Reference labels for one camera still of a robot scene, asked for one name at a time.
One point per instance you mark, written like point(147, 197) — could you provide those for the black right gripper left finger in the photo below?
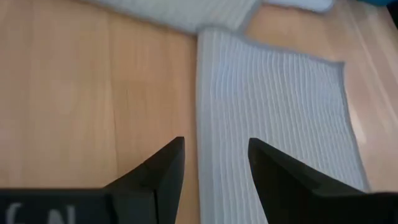
point(158, 193)

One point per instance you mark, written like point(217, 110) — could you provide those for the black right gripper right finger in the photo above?
point(289, 196)

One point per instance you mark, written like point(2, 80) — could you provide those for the grey waffle microfiber towel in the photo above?
point(186, 12)
point(273, 102)

